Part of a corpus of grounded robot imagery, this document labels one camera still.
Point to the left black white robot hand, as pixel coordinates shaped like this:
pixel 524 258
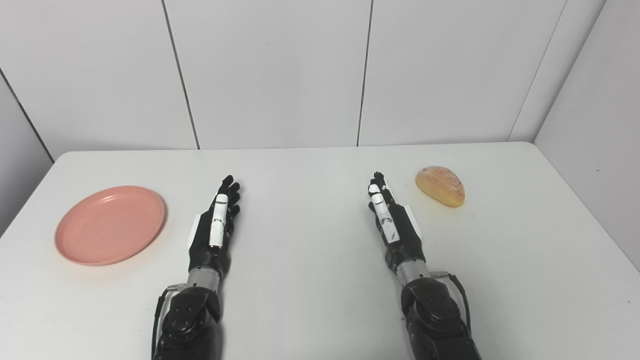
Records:
pixel 212 245

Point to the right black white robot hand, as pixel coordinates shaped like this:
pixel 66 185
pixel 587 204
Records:
pixel 402 235

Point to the golden bread roll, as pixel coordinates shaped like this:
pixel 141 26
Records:
pixel 441 186

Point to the pink round plate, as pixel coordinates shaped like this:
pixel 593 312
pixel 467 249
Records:
pixel 110 225

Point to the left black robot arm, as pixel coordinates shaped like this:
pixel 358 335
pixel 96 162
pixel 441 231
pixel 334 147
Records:
pixel 192 320

